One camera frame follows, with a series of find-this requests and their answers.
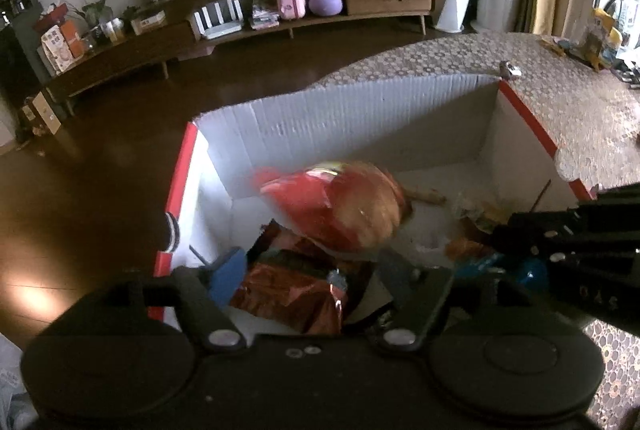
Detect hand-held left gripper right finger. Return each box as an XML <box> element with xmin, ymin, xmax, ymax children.
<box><xmin>367</xmin><ymin>250</ymin><xmax>531</xmax><ymax>356</ymax></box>

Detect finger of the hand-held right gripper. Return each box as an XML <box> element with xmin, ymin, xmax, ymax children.
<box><xmin>452</xmin><ymin>255</ymin><xmax>551</xmax><ymax>306</ymax></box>
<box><xmin>492</xmin><ymin>183</ymin><xmax>640</xmax><ymax>256</ymax></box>

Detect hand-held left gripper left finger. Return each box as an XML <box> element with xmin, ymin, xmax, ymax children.
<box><xmin>120</xmin><ymin>247</ymin><xmax>248</xmax><ymax>353</ymax></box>

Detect orange foil snack bag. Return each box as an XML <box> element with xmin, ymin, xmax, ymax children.
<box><xmin>227</xmin><ymin>220</ymin><xmax>371</xmax><ymax>336</ymax></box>

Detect small orange snack packet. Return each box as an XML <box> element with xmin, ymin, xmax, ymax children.
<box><xmin>445</xmin><ymin>237</ymin><xmax>496</xmax><ymax>261</ymax></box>

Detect pale yellow snack packet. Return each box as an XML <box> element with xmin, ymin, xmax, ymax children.
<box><xmin>452</xmin><ymin>193</ymin><xmax>511</xmax><ymax>231</ymax></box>

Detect brown stick snack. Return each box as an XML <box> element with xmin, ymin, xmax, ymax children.
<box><xmin>402</xmin><ymin>187</ymin><xmax>448</xmax><ymax>206</ymax></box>

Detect red snack bag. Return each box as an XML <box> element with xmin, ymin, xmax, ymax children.
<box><xmin>252</xmin><ymin>160</ymin><xmax>413</xmax><ymax>261</ymax></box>

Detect red and white cardboard box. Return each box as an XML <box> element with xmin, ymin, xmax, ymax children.
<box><xmin>152</xmin><ymin>73</ymin><xmax>598</xmax><ymax>336</ymax></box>

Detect patterned tablecloth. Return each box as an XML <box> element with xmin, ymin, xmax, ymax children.
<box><xmin>310</xmin><ymin>30</ymin><xmax>640</xmax><ymax>430</ymax></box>

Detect pile of snack packets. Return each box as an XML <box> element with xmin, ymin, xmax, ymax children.
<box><xmin>540</xmin><ymin>8</ymin><xmax>626</xmax><ymax>71</ymax></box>

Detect long wooden cabinet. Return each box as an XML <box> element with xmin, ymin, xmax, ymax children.
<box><xmin>35</xmin><ymin>0</ymin><xmax>438</xmax><ymax>121</ymax></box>

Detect white plastic bag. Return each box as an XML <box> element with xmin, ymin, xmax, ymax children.
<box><xmin>0</xmin><ymin>335</ymin><xmax>31</xmax><ymax>430</ymax></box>

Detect cardboard boxes on floor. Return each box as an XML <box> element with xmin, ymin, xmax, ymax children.
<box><xmin>20</xmin><ymin>91</ymin><xmax>63</xmax><ymax>136</ymax></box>

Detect white plant pot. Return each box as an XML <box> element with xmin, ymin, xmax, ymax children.
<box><xmin>435</xmin><ymin>0</ymin><xmax>476</xmax><ymax>34</ymax></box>

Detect white slatted rack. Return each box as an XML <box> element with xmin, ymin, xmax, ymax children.
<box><xmin>192</xmin><ymin>0</ymin><xmax>243</xmax><ymax>40</ymax></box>

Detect stack of magazines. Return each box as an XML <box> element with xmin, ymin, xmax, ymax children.
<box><xmin>250</xmin><ymin>3</ymin><xmax>281</xmax><ymax>30</ymax></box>

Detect glass jars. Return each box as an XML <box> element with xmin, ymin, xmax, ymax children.
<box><xmin>100</xmin><ymin>18</ymin><xmax>125</xmax><ymax>42</ymax></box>

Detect wooden cabinet drawer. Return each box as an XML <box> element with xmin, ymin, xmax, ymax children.
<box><xmin>346</xmin><ymin>0</ymin><xmax>433</xmax><ymax>16</ymax></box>

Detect pink backpack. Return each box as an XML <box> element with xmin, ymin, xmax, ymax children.
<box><xmin>276</xmin><ymin>0</ymin><xmax>307</xmax><ymax>20</ymax></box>

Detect orange and white box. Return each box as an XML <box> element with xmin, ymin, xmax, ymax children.
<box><xmin>40</xmin><ymin>20</ymin><xmax>83</xmax><ymax>74</ymax></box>

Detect small green plant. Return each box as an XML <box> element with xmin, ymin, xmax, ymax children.
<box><xmin>75</xmin><ymin>0</ymin><xmax>113</xmax><ymax>41</ymax></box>

